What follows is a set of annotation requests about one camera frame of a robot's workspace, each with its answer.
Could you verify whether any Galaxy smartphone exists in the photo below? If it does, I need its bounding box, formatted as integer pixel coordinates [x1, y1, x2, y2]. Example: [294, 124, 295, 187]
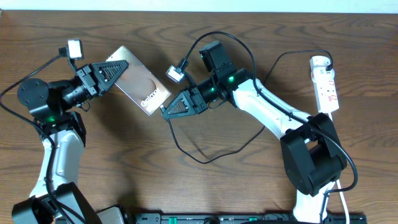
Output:
[106, 45, 171, 116]

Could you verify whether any white power strip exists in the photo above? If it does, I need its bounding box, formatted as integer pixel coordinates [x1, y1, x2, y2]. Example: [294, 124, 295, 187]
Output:
[310, 55, 339, 114]

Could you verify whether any black charger cable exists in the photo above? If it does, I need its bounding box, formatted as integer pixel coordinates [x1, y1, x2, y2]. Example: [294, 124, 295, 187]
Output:
[160, 49, 334, 165]

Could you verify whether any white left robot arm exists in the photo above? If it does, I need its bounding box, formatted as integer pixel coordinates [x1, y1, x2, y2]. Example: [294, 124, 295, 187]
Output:
[12, 60, 129, 223]

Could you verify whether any black USB plug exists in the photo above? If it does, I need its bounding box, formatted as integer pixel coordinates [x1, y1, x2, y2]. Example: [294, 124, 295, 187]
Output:
[326, 62, 333, 71]

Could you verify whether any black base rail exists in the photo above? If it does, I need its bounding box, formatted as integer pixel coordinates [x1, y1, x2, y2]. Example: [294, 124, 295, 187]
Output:
[135, 212, 368, 224]

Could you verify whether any white power strip cord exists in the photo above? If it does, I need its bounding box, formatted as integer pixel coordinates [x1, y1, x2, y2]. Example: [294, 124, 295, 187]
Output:
[327, 112, 351, 224]

